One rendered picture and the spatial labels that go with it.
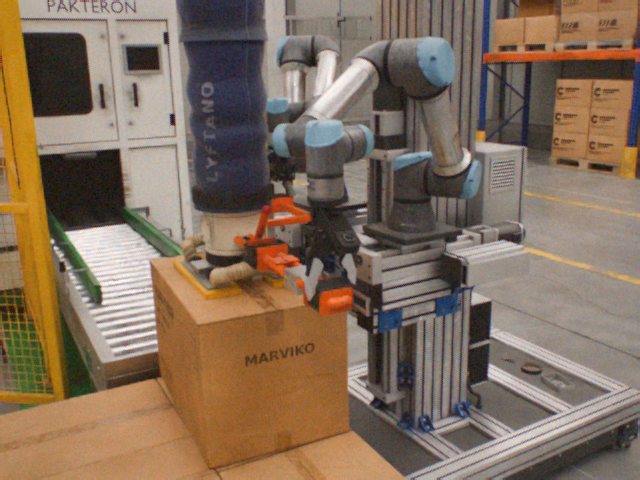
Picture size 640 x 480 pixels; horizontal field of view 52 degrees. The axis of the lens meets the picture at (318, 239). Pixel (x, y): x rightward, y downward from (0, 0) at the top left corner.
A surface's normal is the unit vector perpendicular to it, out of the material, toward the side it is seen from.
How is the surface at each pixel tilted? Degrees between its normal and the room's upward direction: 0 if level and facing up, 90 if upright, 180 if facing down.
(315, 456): 0
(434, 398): 90
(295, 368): 90
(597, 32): 90
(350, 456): 0
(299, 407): 90
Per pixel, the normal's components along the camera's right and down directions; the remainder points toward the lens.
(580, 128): -0.84, 0.22
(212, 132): -0.21, -0.08
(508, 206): 0.51, 0.22
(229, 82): 0.25, 0.09
